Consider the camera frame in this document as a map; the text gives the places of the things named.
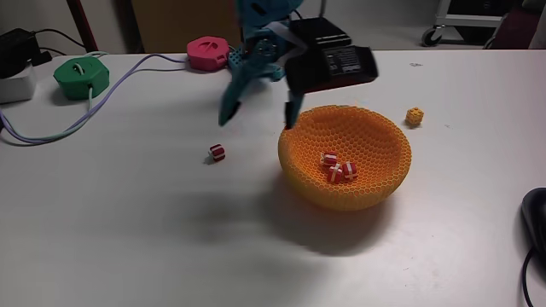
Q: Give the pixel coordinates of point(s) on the green octagonal device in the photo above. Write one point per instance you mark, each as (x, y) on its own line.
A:
(81, 79)

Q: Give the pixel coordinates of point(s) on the black power adapter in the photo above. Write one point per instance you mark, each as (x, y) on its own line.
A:
(17, 51)

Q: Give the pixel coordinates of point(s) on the black camera box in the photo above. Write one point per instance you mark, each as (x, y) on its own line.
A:
(337, 64)

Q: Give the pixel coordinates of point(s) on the pink octagonal device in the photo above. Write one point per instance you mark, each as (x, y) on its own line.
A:
(207, 53)

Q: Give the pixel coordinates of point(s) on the yellow studded cube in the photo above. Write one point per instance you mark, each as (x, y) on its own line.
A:
(414, 116)

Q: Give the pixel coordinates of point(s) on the white box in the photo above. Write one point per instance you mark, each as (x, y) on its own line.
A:
(17, 87)

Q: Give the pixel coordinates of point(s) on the black computer mouse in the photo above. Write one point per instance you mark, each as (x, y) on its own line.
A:
(536, 217)

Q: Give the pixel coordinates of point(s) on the yellow honeycomb basket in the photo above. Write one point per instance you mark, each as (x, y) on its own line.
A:
(341, 196)

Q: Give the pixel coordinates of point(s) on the brown board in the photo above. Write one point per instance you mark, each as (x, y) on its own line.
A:
(179, 25)

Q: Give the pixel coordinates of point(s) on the dark red seat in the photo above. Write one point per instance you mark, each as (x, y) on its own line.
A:
(514, 30)

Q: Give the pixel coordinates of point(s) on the red pole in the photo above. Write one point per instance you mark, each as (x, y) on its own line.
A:
(83, 25)

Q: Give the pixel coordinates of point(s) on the red white striped cube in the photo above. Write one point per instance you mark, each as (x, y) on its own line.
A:
(217, 152)
(350, 170)
(335, 174)
(329, 159)

